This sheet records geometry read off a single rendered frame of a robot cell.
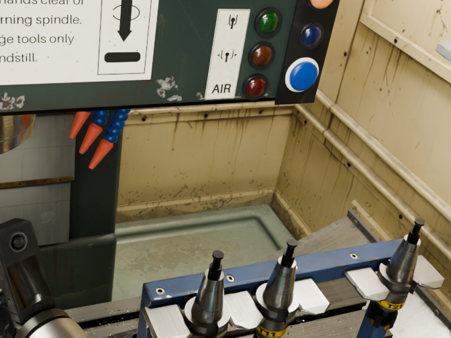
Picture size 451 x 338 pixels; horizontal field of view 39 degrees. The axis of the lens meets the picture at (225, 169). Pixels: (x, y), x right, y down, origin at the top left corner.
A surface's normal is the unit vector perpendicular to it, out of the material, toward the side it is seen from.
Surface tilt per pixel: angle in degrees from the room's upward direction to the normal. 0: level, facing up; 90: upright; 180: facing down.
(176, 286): 0
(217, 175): 90
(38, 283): 63
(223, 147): 90
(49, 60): 90
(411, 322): 24
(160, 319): 0
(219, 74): 90
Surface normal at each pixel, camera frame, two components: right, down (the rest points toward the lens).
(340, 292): 0.15, -0.83
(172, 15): 0.40, 0.54
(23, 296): 0.69, 0.04
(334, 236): -0.23, -0.73
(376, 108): -0.90, 0.08
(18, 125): 0.90, 0.34
